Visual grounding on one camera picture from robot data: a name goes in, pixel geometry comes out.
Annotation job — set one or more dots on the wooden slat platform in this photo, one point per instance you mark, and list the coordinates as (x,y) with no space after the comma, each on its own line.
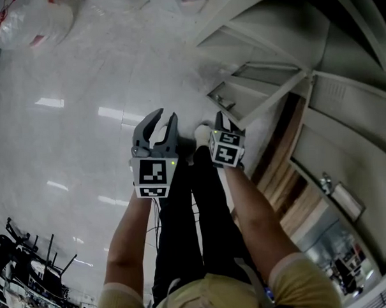
(283,178)

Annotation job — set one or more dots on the person's right forearm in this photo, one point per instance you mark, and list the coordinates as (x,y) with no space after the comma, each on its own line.
(259,220)

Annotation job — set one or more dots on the person's left forearm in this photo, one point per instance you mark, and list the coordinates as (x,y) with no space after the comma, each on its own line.
(126,242)

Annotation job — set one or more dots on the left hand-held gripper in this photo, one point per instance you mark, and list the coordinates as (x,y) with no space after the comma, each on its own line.
(152,174)

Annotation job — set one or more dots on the beige metal locker cabinet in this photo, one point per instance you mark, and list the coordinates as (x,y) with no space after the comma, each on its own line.
(350,31)

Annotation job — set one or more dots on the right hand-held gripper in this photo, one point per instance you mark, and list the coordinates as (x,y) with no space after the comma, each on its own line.
(226,150)

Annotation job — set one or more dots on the person's black trousers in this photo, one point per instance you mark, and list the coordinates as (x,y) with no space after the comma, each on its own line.
(183,230)

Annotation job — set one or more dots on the person's pale yellow shirt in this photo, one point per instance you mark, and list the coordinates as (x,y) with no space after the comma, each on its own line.
(218,292)

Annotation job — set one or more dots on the person's white shoe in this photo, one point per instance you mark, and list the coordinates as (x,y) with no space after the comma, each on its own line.
(162,134)
(201,134)

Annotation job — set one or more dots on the black metal folding rack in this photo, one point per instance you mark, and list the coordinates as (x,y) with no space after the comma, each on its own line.
(21,253)

